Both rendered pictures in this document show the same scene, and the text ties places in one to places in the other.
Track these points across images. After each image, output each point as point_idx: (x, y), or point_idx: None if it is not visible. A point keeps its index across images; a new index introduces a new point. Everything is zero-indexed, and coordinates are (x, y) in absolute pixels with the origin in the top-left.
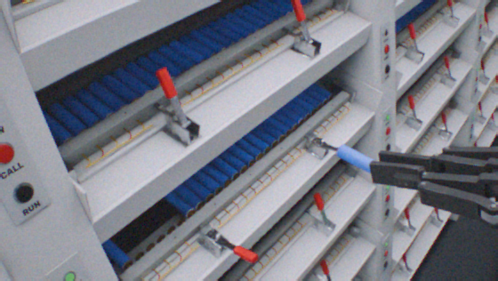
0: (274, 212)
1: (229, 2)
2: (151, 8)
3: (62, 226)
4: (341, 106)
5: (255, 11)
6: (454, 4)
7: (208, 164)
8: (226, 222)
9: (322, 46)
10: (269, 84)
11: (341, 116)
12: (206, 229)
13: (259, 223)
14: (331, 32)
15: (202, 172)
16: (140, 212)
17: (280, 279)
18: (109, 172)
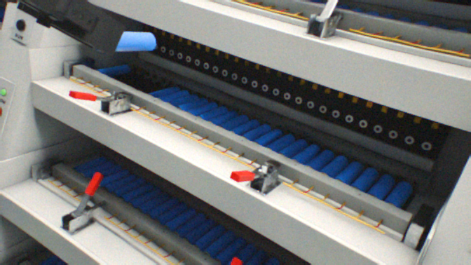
0: (155, 144)
1: (366, 4)
2: None
3: None
4: (378, 220)
5: (366, 12)
6: None
7: (207, 105)
8: (141, 118)
9: (345, 44)
10: (237, 15)
11: (357, 224)
12: (123, 93)
13: (139, 133)
14: (396, 54)
15: (195, 102)
16: (91, 1)
17: (127, 264)
18: None
